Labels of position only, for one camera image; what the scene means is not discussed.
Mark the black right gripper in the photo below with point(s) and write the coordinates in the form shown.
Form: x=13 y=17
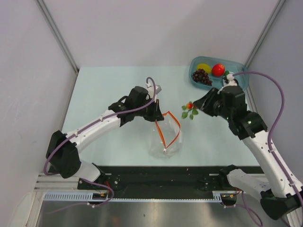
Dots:
x=205 y=102

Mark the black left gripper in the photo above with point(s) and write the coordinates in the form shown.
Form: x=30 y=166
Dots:
x=155 y=115

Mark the cherry tomato sprig with leaves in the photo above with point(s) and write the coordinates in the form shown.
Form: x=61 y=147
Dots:
x=189 y=111

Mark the clear zip top bag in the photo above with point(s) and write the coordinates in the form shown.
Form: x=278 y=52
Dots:
x=166 y=137

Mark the dark fake grapes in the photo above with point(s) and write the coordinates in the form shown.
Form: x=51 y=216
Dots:
x=201 y=76

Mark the red fake tomato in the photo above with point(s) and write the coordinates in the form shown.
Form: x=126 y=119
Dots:
x=218 y=70

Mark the yellow fake lemon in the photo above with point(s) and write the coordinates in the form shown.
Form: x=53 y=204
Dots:
x=205 y=67

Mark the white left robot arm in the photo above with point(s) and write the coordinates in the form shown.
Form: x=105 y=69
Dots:
x=63 y=152

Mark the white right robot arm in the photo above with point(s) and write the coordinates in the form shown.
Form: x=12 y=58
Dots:
x=283 y=191

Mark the teal plastic tub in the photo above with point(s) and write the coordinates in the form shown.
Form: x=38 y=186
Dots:
x=217 y=82

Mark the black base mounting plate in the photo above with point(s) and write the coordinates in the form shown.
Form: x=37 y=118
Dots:
x=166 y=182

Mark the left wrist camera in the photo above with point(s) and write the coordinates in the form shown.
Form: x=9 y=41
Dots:
x=152 y=90

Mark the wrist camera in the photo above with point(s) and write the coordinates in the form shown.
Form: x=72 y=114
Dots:
x=152 y=90
x=228 y=80

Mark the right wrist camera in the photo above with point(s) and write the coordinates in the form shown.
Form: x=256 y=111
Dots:
x=228 y=80

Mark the white slotted cable duct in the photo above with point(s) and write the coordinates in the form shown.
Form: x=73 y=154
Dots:
x=216 y=197

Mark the aluminium frame post right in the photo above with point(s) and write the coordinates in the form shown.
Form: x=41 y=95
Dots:
x=271 y=20

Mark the aluminium frame post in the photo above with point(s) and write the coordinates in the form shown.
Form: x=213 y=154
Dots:
x=271 y=20
x=57 y=34

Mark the aluminium frame post left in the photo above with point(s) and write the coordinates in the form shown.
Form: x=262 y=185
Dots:
x=57 y=34

